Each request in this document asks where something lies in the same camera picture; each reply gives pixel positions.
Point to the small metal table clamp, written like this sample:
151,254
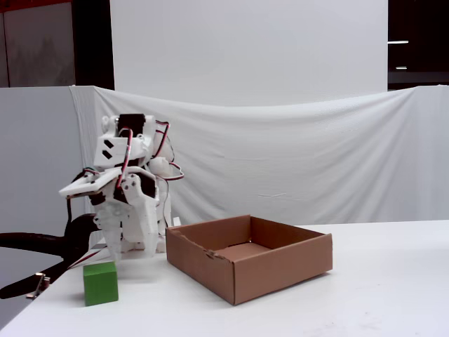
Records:
43,281

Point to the green cube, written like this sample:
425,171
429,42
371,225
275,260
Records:
101,286

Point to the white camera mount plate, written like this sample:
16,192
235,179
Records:
84,186

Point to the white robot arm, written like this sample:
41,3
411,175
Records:
135,151

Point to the brown cardboard box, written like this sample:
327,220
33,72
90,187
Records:
280,274

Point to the white partition panel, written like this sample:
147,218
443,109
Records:
21,140

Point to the grey door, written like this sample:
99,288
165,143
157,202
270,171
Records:
35,45

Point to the white draped cloth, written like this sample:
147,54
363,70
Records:
280,158

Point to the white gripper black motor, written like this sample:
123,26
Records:
137,207

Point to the white backdrop panel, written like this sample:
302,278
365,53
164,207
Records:
245,45

